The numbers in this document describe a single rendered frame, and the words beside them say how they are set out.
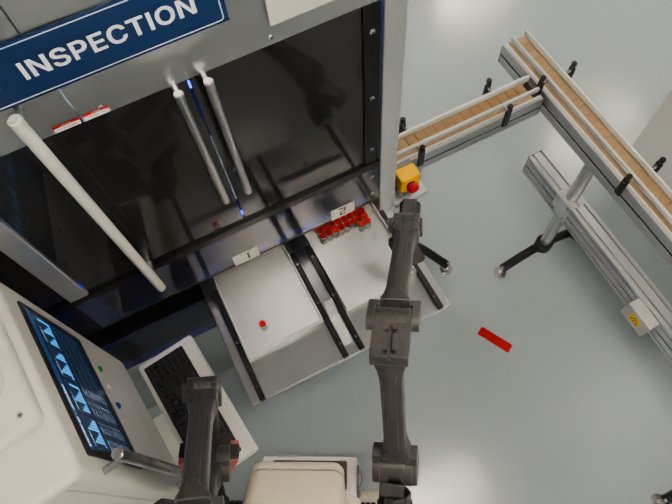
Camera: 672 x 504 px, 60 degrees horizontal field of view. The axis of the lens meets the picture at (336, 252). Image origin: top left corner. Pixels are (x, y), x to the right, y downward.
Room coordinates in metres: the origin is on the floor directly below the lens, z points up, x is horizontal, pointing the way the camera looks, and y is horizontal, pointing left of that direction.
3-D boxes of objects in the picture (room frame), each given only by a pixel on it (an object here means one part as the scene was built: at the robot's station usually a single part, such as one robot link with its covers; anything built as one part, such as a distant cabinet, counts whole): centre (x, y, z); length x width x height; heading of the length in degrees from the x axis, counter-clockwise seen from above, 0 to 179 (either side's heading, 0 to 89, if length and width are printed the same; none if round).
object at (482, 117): (1.27, -0.48, 0.92); 0.69 x 0.16 x 0.16; 110
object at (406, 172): (1.04, -0.26, 0.99); 0.08 x 0.07 x 0.07; 20
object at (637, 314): (0.60, -1.11, 0.50); 0.12 x 0.05 x 0.09; 20
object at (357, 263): (0.84, -0.07, 0.90); 0.34 x 0.26 x 0.04; 21
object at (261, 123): (0.91, 0.04, 1.50); 0.43 x 0.01 x 0.59; 110
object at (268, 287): (0.72, 0.25, 0.90); 0.34 x 0.26 x 0.04; 20
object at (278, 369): (0.71, 0.07, 0.87); 0.70 x 0.48 x 0.02; 110
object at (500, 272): (1.11, -0.99, 0.07); 0.50 x 0.08 x 0.14; 110
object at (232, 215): (0.75, 0.47, 1.50); 0.47 x 0.01 x 0.59; 110
